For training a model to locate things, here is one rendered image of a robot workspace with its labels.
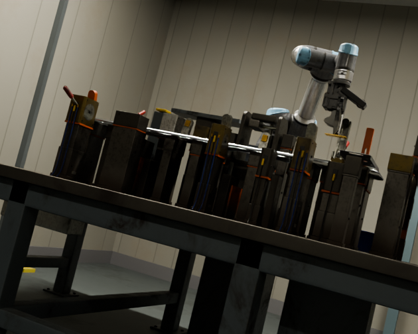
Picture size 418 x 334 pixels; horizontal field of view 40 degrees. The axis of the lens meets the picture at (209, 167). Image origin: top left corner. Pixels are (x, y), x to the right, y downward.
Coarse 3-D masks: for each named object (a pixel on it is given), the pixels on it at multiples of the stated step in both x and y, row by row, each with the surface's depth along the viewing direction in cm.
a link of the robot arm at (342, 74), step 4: (336, 72) 228; (340, 72) 226; (344, 72) 226; (348, 72) 226; (352, 72) 227; (336, 76) 227; (340, 76) 226; (344, 76) 226; (348, 76) 226; (352, 76) 228; (348, 80) 226
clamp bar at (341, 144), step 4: (344, 120) 239; (348, 120) 239; (344, 124) 239; (348, 124) 242; (344, 128) 242; (348, 128) 240; (340, 132) 241; (344, 132) 241; (348, 132) 240; (344, 136) 241; (340, 140) 241; (344, 140) 239; (336, 144) 240; (340, 144) 240; (344, 144) 239; (336, 148) 239; (340, 148) 240; (344, 148) 239; (336, 152) 240; (340, 156) 238
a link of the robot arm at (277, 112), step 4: (272, 108) 305; (276, 108) 303; (280, 108) 303; (268, 112) 305; (272, 112) 303; (276, 112) 302; (280, 112) 302; (284, 112) 303; (288, 112) 305; (276, 116) 302; (280, 116) 302; (284, 116) 303; (288, 116) 303; (288, 120) 302; (268, 124) 303; (288, 124) 302; (288, 128) 303
